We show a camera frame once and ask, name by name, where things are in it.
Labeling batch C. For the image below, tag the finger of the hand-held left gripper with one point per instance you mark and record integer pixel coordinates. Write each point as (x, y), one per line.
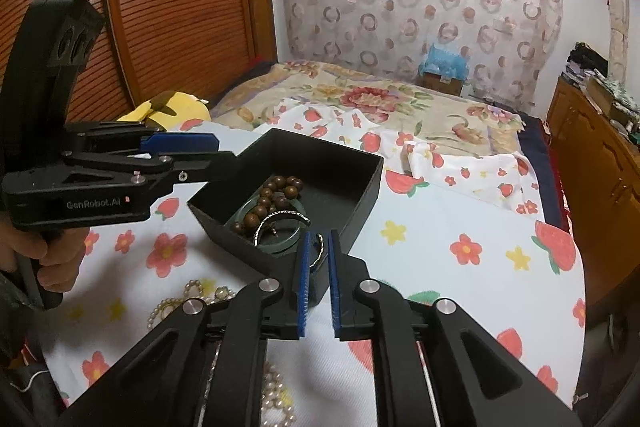
(180, 142)
(200, 169)

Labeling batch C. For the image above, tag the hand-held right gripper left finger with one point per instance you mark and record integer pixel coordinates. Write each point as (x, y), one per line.
(302, 292)

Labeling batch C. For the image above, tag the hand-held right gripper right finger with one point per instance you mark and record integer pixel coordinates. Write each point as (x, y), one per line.
(334, 297)

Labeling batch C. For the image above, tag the silver bangle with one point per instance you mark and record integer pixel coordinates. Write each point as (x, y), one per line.
(280, 216)

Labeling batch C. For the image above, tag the black jewelry box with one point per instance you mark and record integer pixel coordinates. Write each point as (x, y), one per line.
(350, 187)

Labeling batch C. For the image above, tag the person's left hand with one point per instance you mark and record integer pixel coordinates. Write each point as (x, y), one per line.
(70, 259)

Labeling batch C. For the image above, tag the yellow plush pillow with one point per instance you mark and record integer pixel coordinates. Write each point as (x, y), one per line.
(186, 108)

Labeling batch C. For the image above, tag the green jade bangle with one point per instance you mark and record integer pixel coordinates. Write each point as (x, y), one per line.
(286, 243)

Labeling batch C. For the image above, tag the strawberry print bed sheet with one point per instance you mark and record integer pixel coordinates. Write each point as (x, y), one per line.
(440, 217)

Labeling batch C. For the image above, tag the wooden slatted headboard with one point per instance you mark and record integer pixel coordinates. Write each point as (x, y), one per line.
(175, 7)

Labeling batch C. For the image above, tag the floral blanket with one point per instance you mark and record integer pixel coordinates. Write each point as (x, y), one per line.
(350, 97)

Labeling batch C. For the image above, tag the cardboard box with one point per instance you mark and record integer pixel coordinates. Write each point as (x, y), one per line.
(442, 84)

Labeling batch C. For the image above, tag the dark blue mattress cover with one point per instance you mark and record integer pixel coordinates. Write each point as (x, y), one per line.
(542, 157)

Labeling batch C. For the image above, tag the blue bag on box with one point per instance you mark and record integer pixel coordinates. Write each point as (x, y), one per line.
(445, 59)

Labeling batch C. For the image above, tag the wooden cabinet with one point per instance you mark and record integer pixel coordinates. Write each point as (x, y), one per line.
(590, 167)

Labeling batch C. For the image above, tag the pile of clothes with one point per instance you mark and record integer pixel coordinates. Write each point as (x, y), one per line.
(582, 62)

